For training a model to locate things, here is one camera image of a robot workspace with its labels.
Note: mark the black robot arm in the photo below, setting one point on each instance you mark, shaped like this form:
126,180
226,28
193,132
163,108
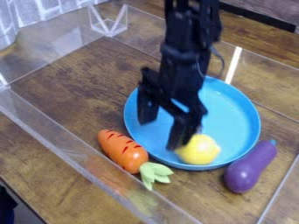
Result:
193,26

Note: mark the dark object at table edge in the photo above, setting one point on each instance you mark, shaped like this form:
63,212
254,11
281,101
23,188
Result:
7,207

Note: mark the purple toy eggplant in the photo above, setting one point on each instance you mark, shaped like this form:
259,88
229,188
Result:
243,172

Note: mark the yellow toy lemon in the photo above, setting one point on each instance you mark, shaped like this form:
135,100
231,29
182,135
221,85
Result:
199,151

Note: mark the orange toy carrot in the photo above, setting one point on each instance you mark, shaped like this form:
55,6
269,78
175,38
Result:
131,156

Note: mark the clear acrylic enclosure wall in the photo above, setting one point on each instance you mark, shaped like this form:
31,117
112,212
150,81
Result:
67,75

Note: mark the blue round plastic tray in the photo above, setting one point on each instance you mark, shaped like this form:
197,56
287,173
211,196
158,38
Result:
231,123

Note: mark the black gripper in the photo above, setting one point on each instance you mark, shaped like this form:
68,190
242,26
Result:
171,88

